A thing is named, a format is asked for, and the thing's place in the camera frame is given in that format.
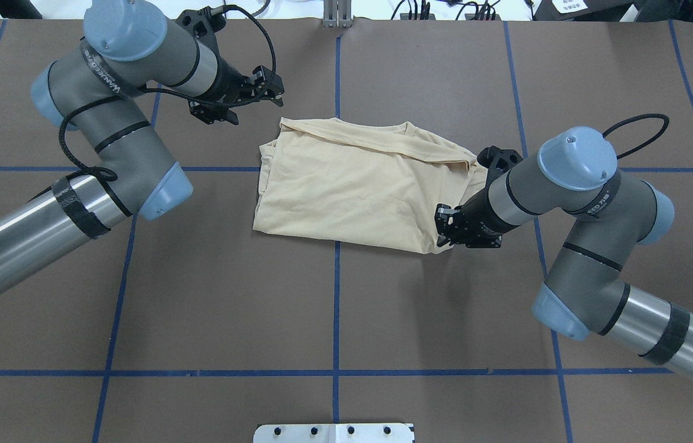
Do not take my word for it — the cream long-sleeve graphic shirt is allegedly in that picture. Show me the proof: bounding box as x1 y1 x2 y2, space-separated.
253 118 488 254

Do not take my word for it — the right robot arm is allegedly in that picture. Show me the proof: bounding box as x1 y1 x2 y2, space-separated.
434 126 693 379

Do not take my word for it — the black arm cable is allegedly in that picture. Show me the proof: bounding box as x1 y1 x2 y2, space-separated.
58 4 277 182
601 114 670 161

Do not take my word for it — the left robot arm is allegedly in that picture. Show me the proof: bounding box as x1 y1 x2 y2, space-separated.
0 1 285 294

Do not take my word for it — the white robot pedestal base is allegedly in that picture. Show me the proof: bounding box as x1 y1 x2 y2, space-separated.
253 423 416 442

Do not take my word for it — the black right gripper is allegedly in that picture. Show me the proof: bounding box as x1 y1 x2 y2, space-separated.
434 146 523 249

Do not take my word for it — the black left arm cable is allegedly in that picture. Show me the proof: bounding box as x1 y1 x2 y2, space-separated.
58 4 277 182

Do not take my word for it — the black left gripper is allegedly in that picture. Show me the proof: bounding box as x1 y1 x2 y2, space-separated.
175 7 285 126

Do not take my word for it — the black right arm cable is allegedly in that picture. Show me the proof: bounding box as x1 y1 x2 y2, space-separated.
601 114 670 161

